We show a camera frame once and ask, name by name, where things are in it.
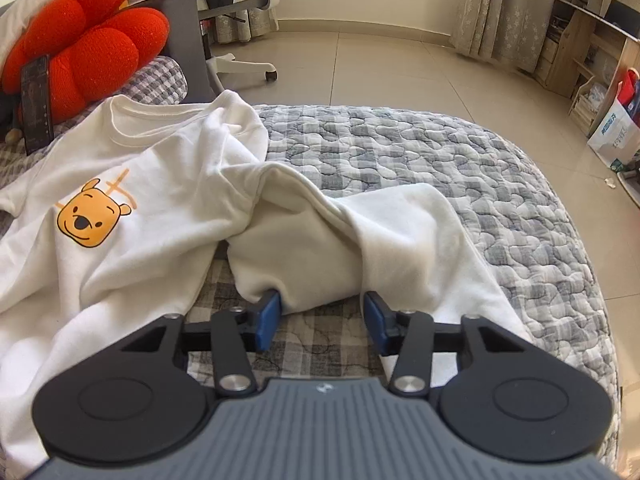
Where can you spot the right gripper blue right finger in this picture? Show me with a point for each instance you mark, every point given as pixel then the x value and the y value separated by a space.
pixel 405 342

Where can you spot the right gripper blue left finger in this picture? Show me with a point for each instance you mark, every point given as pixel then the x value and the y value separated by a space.
pixel 236 332

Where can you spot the white bear print sweatshirt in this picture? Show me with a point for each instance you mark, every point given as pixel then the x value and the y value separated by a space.
pixel 119 224

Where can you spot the grey checked quilt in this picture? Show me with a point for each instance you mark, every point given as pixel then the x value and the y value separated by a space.
pixel 514 218

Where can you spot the white blue paper bag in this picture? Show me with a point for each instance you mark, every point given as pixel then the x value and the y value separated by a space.
pixel 616 139

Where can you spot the red bag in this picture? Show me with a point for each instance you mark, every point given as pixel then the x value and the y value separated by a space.
pixel 628 94

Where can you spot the wooden desk shelf unit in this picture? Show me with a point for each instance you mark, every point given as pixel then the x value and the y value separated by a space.
pixel 584 58

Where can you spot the dark grey sofa armrest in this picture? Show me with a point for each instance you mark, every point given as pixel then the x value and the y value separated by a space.
pixel 184 44

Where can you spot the black smartphone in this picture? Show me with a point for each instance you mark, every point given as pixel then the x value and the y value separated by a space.
pixel 36 105

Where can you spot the beige star curtain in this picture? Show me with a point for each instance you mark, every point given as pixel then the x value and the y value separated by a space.
pixel 505 32

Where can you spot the red flower cushion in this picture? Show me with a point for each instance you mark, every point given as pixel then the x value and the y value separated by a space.
pixel 93 47

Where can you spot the black monitor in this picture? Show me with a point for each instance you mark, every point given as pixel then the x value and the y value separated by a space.
pixel 623 17

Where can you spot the white printed pillow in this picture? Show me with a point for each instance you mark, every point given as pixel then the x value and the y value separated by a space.
pixel 15 17

